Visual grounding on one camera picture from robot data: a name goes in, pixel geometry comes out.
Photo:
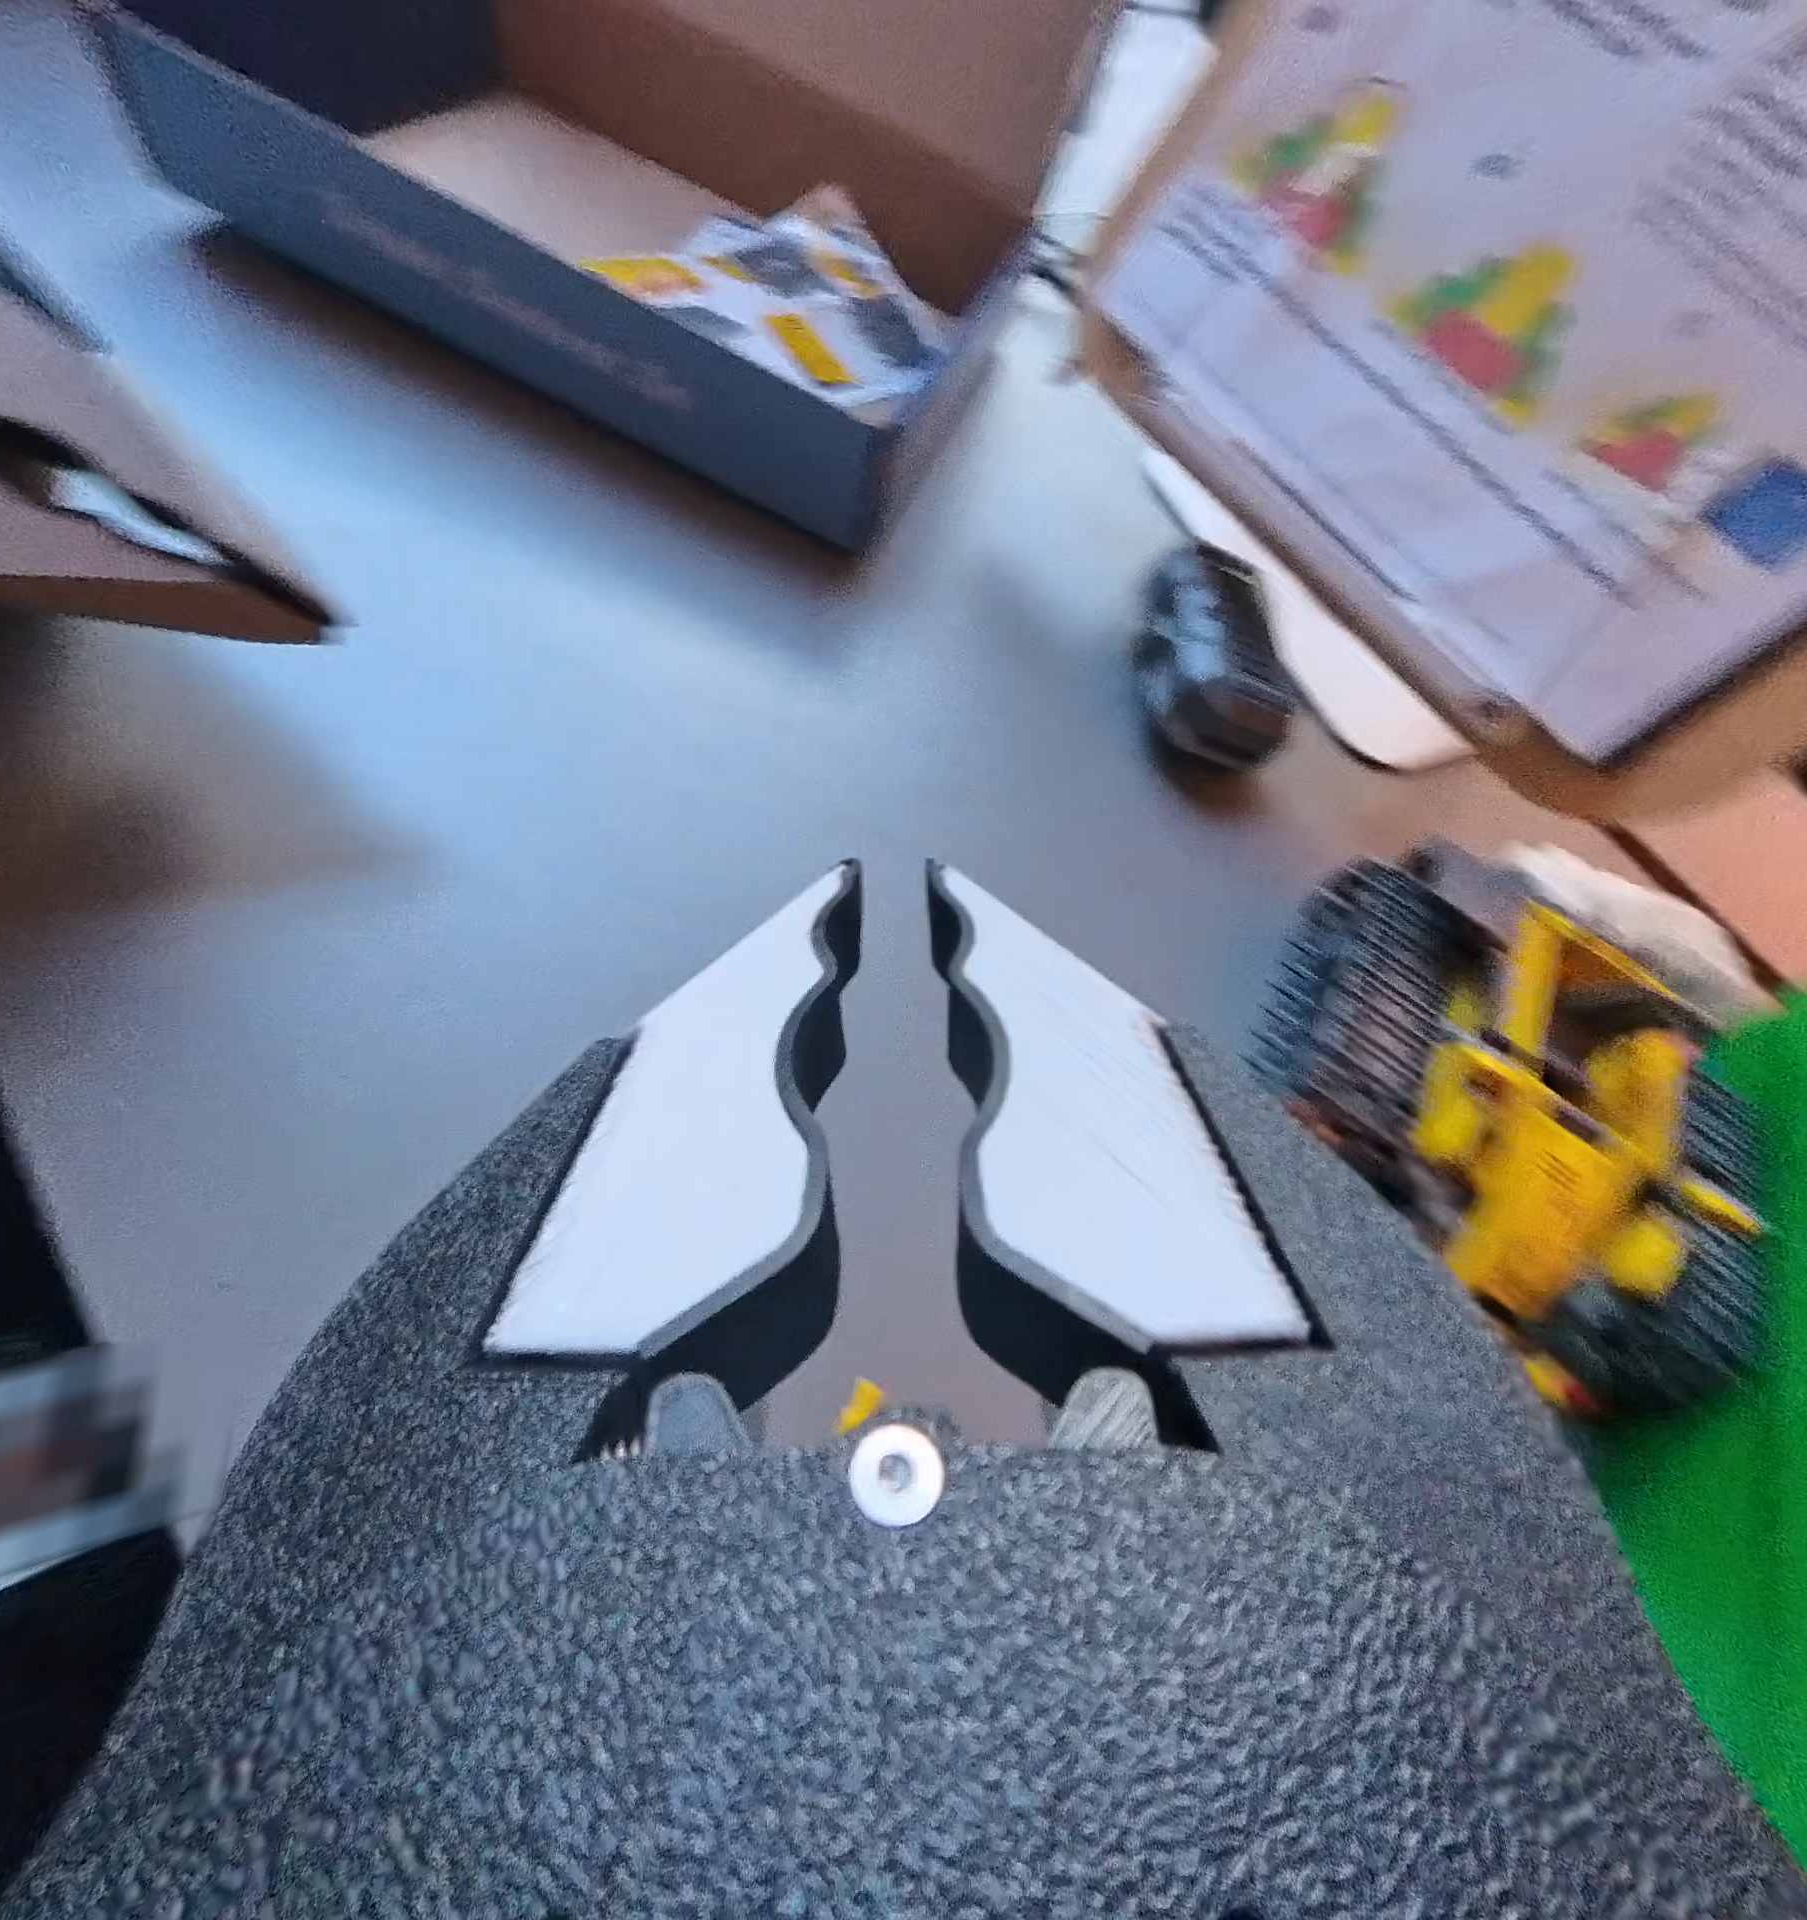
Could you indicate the grey brick battery block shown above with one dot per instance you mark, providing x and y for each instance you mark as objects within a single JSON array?
[{"x": 1210, "y": 661}]

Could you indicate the green plastic bin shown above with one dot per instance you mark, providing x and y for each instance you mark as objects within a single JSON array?
[{"x": 1742, "y": 1499}]

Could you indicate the brown cardboard piece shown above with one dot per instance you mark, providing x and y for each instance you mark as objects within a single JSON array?
[{"x": 95, "y": 497}]

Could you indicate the small yellow toy piece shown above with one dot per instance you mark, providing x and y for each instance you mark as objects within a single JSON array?
[{"x": 858, "y": 1407}]

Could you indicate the dark blue cardboard kit box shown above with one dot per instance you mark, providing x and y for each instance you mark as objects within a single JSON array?
[{"x": 544, "y": 301}]

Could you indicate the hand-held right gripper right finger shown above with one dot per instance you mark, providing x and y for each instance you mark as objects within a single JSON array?
[{"x": 1128, "y": 1200}]

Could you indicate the printed instruction sheet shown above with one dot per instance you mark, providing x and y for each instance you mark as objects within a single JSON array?
[{"x": 1517, "y": 375}]

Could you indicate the yellow toy tracked robot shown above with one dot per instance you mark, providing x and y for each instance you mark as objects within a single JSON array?
[{"x": 1547, "y": 1140}]

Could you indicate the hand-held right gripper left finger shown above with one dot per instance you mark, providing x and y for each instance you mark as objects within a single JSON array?
[{"x": 662, "y": 1200}]

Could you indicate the grey desk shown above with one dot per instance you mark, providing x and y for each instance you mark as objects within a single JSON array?
[{"x": 544, "y": 751}]

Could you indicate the bag of toy parts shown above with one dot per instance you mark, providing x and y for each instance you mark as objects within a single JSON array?
[{"x": 783, "y": 301}]

